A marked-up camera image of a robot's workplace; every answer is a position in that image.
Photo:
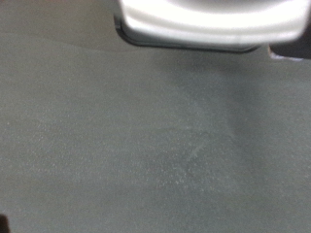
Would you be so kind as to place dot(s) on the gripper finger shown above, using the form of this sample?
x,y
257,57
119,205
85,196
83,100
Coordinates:
x,y
3,225

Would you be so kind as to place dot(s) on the black Keurig coffee machine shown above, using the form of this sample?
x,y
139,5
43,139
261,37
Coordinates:
x,y
210,22

